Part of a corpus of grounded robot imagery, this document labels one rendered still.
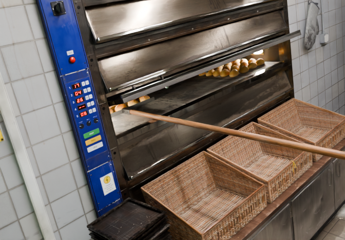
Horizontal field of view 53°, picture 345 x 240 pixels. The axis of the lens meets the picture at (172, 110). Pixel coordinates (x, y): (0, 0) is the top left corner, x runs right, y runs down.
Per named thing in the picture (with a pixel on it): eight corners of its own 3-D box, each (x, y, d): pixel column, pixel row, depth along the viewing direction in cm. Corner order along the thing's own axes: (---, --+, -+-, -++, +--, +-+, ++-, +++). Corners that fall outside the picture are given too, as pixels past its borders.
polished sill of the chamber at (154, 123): (112, 144, 196) (111, 137, 195) (281, 65, 305) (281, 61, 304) (118, 145, 191) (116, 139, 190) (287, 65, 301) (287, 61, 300)
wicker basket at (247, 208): (147, 227, 210) (138, 187, 202) (209, 184, 244) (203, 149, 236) (206, 261, 174) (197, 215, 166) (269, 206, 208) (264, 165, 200)
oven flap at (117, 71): (106, 93, 182) (92, 58, 182) (285, 30, 291) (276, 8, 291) (110, 91, 179) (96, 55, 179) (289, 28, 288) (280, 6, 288)
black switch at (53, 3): (53, 16, 157) (46, -9, 154) (65, 14, 161) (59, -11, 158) (57, 15, 154) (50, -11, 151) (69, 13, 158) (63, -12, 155)
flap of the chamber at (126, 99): (123, 103, 173) (105, 107, 189) (301, 34, 282) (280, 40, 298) (122, 98, 173) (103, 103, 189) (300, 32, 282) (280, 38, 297)
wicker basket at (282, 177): (210, 184, 244) (204, 148, 236) (255, 152, 279) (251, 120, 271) (271, 205, 209) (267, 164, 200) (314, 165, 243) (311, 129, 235)
